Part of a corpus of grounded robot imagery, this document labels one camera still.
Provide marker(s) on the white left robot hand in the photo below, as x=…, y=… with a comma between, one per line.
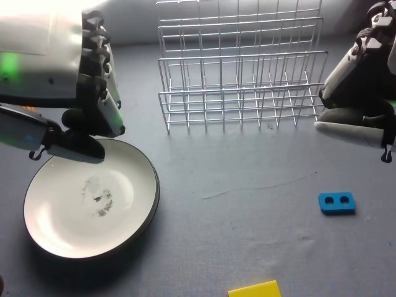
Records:
x=46, y=68

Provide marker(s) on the blue block with two holes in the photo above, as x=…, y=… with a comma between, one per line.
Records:
x=336, y=208

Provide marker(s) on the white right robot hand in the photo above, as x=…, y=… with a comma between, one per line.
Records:
x=346, y=68

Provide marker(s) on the yellow flat block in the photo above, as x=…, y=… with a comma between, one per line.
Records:
x=255, y=290

